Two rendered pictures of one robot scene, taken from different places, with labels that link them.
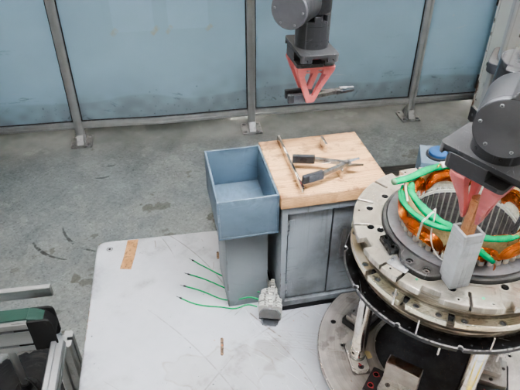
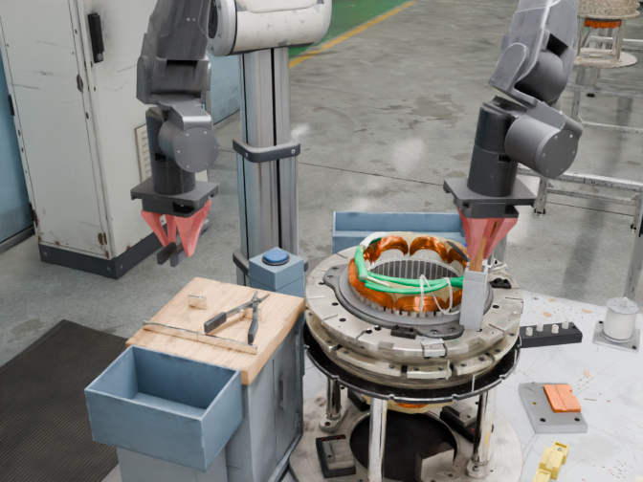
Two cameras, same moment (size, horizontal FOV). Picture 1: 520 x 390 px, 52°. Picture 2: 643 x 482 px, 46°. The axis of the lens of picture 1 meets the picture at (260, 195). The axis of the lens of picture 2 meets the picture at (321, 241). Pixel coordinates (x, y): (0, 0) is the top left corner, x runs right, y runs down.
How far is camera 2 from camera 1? 0.63 m
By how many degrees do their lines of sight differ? 49
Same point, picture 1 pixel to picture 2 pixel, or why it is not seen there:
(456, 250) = (476, 292)
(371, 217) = (356, 325)
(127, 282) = not seen: outside the picture
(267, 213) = (234, 402)
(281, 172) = (203, 351)
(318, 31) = not seen: hidden behind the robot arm
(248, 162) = (127, 375)
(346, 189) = (280, 325)
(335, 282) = (281, 449)
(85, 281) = not seen: outside the picture
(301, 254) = (259, 434)
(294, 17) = (205, 155)
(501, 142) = (556, 165)
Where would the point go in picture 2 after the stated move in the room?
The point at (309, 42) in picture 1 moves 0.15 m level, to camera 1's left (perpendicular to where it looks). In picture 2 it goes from (187, 183) to (99, 225)
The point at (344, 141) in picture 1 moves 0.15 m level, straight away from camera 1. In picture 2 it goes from (204, 289) to (147, 258)
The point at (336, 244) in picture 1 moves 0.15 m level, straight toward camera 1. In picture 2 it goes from (277, 400) to (351, 447)
